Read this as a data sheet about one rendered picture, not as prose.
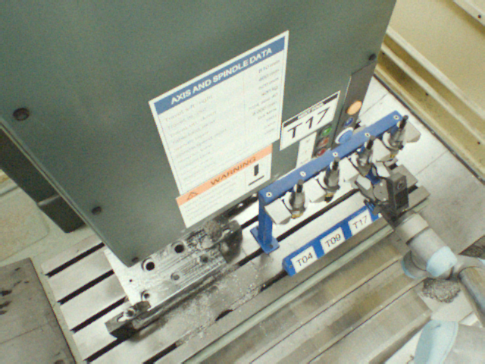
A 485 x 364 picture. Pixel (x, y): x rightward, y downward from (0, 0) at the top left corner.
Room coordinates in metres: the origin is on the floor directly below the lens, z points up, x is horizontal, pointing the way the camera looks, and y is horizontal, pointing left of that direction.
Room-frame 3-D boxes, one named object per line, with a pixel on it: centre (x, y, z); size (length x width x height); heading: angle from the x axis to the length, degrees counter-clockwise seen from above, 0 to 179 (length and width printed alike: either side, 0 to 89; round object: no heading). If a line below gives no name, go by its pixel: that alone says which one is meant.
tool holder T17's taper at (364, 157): (0.59, -0.33, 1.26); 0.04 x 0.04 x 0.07
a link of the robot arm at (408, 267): (0.34, -0.49, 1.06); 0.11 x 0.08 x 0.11; 75
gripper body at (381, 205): (0.48, -0.39, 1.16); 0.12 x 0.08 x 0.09; 30
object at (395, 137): (0.64, -0.42, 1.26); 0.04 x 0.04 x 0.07
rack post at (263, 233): (0.50, -0.06, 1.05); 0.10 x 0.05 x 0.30; 30
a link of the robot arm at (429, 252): (0.34, -0.47, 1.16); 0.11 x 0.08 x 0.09; 30
